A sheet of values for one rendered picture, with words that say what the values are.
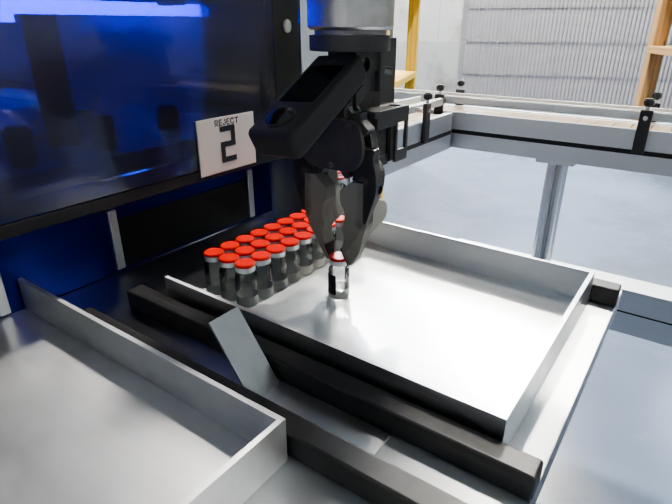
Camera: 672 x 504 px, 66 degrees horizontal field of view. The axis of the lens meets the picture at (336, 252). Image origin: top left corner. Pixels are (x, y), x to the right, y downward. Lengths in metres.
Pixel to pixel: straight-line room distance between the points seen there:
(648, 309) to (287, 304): 1.08
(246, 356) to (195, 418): 0.06
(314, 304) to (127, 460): 0.23
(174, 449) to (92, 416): 0.08
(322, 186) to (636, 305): 1.08
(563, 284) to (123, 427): 0.43
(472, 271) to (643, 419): 1.41
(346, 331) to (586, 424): 1.44
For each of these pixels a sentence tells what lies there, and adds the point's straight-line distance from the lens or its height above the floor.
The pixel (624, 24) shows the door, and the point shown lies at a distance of 8.56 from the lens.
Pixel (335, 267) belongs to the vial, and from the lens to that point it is 0.52.
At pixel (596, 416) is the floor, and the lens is 1.91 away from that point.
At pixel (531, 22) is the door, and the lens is 8.46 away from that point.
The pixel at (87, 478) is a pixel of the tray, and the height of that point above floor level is 0.88.
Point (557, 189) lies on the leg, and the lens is 1.41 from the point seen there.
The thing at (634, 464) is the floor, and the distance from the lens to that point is 1.79.
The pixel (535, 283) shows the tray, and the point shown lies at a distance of 0.59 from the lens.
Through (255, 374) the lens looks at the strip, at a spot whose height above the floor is 0.90.
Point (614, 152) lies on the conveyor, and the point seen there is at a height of 0.88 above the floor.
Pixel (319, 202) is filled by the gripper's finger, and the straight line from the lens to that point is 0.50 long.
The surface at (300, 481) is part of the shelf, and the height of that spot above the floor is 0.88.
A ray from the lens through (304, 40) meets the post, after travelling 0.69.
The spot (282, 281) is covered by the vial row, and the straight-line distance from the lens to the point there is 0.55.
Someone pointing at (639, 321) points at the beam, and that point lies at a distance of 1.47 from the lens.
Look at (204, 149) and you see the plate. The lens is 0.58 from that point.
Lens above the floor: 1.14
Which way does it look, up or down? 24 degrees down
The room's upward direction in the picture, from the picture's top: straight up
